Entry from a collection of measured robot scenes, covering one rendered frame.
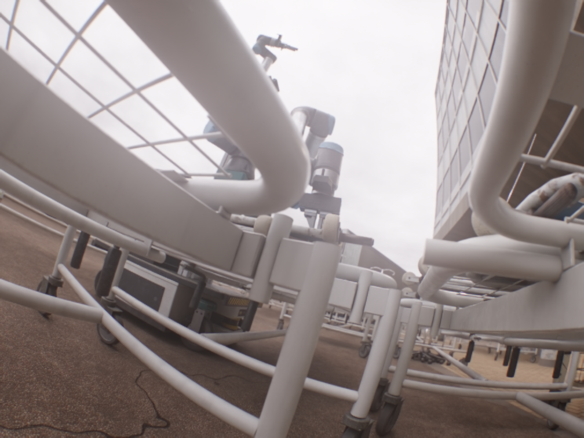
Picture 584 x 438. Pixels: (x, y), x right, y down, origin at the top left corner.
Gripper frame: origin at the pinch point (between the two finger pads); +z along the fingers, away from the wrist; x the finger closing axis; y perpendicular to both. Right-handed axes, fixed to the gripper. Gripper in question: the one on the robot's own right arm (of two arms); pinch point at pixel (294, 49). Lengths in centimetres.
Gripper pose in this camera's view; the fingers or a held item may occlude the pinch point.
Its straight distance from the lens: 238.9
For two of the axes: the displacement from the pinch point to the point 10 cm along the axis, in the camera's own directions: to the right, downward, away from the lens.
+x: -1.7, 6.2, -7.6
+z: 9.3, 3.6, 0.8
